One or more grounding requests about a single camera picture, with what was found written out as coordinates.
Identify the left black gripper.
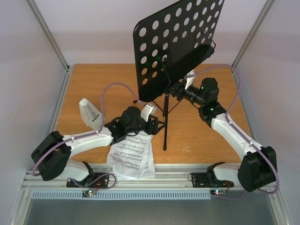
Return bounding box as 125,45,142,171
127,116,166,135

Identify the black music stand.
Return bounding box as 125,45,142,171
132,0,225,151

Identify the white metronome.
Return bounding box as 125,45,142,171
79,98,105,130

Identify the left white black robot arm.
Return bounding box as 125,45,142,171
31,105,165,187

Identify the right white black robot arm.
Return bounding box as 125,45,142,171
171,78,279,192

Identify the white sheet music paper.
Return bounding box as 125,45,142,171
106,132,152,166

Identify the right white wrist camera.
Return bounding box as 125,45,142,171
185,70,195,90

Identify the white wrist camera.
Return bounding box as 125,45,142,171
185,70,195,90
141,103,157,122

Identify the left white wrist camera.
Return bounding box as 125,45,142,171
141,103,157,122

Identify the aluminium rail base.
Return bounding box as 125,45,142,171
22,163,278,191

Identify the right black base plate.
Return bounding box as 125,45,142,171
187,172,234,188

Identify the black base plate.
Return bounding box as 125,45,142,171
66,172,116,189
187,172,234,188

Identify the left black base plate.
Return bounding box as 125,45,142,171
66,172,116,189

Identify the grey slotted cable duct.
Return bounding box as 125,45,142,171
31,190,211,200

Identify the right aluminium frame post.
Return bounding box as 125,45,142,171
232,0,275,68

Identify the aluminium frame post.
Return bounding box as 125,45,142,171
26,0,69,72
232,0,275,68

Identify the left aluminium frame post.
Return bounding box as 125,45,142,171
26,0,69,72

